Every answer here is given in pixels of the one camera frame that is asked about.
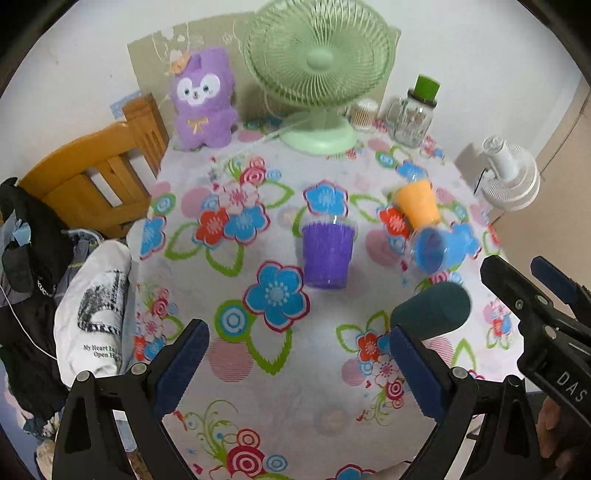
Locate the orange cup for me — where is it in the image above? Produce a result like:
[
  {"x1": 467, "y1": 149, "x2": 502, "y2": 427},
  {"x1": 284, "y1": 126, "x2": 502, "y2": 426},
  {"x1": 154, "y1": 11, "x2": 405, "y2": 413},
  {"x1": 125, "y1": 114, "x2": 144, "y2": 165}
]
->
[{"x1": 392, "y1": 180, "x2": 443, "y2": 230}]

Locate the purple plush toy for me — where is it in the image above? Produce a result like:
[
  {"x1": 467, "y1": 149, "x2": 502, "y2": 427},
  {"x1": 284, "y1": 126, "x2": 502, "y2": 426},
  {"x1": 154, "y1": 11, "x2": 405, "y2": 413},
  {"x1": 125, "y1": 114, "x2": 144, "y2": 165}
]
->
[{"x1": 168, "y1": 47, "x2": 240, "y2": 151}]

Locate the person's right hand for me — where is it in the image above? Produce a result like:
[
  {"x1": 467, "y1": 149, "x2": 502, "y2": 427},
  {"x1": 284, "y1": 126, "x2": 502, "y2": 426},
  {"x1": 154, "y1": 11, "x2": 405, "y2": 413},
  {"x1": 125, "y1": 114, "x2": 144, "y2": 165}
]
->
[{"x1": 537, "y1": 396, "x2": 576, "y2": 469}]

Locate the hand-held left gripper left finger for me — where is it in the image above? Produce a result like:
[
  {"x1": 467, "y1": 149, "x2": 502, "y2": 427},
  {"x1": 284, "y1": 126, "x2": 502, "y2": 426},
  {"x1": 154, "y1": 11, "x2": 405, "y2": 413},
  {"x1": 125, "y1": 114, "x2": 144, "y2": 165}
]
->
[{"x1": 53, "y1": 318, "x2": 211, "y2": 480}]

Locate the dark green cup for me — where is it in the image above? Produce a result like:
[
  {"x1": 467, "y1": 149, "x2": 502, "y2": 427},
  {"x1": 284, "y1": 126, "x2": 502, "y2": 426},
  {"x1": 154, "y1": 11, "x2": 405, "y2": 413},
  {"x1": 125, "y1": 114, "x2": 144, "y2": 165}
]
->
[{"x1": 390, "y1": 281, "x2": 472, "y2": 343}]

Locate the purple cup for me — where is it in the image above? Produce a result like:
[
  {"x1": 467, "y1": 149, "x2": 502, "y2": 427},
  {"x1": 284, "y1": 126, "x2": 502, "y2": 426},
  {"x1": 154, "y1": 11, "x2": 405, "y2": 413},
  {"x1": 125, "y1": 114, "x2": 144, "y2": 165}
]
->
[{"x1": 300, "y1": 219, "x2": 358, "y2": 291}]

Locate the white printed shirt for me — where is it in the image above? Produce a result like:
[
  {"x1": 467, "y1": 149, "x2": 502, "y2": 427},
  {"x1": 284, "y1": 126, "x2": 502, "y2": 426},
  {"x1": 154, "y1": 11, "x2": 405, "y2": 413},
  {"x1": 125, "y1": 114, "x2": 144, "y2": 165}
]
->
[{"x1": 54, "y1": 240, "x2": 136, "y2": 387}]

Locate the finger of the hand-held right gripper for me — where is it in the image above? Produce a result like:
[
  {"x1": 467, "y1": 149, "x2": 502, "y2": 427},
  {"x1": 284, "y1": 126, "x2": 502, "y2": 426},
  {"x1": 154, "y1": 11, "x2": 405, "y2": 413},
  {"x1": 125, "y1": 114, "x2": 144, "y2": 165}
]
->
[
  {"x1": 480, "y1": 255, "x2": 578, "y2": 352},
  {"x1": 530, "y1": 256, "x2": 591, "y2": 319}
]

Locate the black clothing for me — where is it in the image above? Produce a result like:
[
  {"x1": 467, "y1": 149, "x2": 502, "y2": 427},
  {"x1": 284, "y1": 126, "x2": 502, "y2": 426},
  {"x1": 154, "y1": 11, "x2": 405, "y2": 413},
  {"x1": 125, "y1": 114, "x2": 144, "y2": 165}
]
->
[{"x1": 0, "y1": 178, "x2": 78, "y2": 418}]

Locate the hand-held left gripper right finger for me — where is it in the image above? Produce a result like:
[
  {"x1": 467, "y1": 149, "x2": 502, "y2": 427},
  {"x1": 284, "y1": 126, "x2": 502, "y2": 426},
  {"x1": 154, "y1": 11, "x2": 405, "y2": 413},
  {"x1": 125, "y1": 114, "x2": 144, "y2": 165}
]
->
[{"x1": 388, "y1": 323, "x2": 555, "y2": 480}]

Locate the light green table fan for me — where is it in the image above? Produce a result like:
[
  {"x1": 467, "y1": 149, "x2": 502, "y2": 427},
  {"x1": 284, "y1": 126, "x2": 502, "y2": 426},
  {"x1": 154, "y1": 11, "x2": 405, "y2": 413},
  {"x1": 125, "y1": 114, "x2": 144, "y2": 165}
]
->
[{"x1": 242, "y1": 0, "x2": 398, "y2": 158}]

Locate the cotton swab container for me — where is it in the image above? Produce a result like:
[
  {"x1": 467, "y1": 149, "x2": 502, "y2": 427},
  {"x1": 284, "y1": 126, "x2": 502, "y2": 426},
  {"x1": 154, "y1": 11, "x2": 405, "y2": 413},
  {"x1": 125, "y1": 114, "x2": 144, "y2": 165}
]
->
[{"x1": 349, "y1": 98, "x2": 380, "y2": 133}]

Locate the grey clothing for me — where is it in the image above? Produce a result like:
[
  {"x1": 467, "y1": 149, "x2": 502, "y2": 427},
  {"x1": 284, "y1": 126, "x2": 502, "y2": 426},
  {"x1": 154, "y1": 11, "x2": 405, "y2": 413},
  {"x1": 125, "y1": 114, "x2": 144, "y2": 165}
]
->
[{"x1": 54, "y1": 227, "x2": 106, "y2": 298}]

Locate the wooden chair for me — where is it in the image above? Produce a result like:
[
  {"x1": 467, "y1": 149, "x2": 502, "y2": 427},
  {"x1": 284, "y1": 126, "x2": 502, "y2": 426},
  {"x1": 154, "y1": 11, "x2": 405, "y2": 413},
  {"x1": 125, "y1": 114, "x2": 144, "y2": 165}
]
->
[{"x1": 18, "y1": 92, "x2": 171, "y2": 239}]

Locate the floral tablecloth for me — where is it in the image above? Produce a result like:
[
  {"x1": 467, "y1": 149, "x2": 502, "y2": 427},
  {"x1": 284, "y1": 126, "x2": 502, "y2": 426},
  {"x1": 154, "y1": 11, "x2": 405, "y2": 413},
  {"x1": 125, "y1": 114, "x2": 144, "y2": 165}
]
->
[{"x1": 124, "y1": 115, "x2": 514, "y2": 480}]

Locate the small white fan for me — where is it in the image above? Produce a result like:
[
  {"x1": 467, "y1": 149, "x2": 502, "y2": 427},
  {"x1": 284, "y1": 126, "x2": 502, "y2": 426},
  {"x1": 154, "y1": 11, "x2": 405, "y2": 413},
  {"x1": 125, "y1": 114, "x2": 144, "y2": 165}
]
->
[{"x1": 478, "y1": 136, "x2": 541, "y2": 212}]

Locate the glass jar with green lid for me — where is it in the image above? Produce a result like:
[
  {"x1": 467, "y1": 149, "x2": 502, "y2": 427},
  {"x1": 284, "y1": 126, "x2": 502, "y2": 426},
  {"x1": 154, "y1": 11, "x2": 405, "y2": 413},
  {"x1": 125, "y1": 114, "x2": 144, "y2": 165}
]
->
[{"x1": 385, "y1": 75, "x2": 441, "y2": 149}]

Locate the blue cup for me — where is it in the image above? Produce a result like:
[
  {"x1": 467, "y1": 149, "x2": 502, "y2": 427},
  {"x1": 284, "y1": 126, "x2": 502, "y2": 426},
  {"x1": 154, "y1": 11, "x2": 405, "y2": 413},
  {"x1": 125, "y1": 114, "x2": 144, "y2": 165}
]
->
[{"x1": 411, "y1": 225, "x2": 465, "y2": 274}]

